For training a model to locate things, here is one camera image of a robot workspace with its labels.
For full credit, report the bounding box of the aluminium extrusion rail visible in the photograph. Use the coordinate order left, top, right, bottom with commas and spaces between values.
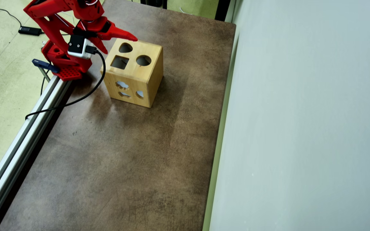
0, 74, 73, 231

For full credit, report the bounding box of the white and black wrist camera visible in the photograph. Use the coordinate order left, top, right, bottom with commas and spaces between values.
67, 35, 93, 59

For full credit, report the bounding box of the blue clamp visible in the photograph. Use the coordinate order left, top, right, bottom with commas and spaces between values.
32, 59, 60, 82

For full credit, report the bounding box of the black furniture base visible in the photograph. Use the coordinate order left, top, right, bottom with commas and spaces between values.
140, 0, 168, 9

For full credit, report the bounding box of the wooden shape sorter box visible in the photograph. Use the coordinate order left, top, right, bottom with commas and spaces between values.
100, 36, 164, 108

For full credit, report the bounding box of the thick black camera cable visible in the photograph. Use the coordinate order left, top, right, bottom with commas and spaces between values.
25, 47, 106, 121

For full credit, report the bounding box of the black power adapter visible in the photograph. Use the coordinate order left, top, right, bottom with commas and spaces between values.
18, 26, 42, 36

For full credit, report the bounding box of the red robot base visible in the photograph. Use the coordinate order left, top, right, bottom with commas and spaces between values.
41, 40, 93, 81

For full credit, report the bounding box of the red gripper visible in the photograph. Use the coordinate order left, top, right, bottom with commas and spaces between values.
74, 20, 138, 54

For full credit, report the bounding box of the dark vertical post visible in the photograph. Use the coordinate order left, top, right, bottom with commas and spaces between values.
215, 0, 231, 22

